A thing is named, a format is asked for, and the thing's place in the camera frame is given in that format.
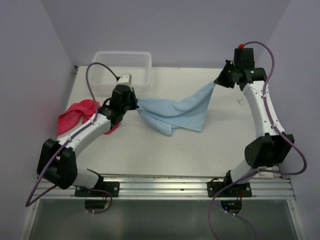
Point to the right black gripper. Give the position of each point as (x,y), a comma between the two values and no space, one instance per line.
(221,79)

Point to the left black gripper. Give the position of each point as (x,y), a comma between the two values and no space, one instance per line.
(134,105)

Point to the light blue towel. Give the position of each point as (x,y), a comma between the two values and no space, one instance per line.
(167,115)

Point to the red towel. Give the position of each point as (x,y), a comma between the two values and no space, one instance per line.
(80,112)

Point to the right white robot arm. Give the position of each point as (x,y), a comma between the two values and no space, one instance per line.
(243,172)

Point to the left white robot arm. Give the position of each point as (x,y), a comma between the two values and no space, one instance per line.
(58,158)

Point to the white plastic mesh basket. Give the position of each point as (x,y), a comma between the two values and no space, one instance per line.
(136,63)

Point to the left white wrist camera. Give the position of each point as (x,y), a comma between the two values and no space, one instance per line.
(125,79)

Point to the red cable connector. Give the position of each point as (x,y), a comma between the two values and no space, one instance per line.
(241,46)

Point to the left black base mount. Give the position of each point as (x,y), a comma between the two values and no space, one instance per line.
(112,187)

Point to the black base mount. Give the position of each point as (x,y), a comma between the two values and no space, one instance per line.
(112,187)
(216,185)

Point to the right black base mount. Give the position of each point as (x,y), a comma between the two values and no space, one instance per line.
(216,185)

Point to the aluminium side rail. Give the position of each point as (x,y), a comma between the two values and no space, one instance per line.
(265,151)

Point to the aluminium front rail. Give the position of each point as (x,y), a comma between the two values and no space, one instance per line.
(148,187)

